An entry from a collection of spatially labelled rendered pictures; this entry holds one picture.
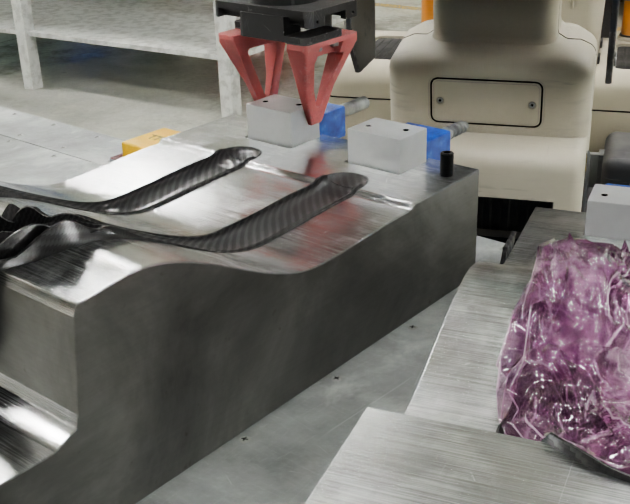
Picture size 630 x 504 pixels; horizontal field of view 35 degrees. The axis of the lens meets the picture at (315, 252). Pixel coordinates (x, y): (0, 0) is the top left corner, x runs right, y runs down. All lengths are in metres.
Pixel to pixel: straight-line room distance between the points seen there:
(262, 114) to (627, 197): 0.30
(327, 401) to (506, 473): 0.26
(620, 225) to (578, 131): 0.39
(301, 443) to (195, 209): 0.20
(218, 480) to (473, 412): 0.16
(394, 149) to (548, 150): 0.37
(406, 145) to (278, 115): 0.12
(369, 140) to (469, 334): 0.26
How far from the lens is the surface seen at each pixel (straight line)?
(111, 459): 0.54
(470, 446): 0.41
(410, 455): 0.40
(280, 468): 0.58
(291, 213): 0.70
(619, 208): 0.73
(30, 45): 4.65
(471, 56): 1.10
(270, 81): 0.86
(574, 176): 1.08
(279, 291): 0.59
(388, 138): 0.74
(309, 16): 0.77
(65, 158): 1.12
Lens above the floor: 1.15
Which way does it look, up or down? 25 degrees down
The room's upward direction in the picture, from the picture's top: 2 degrees counter-clockwise
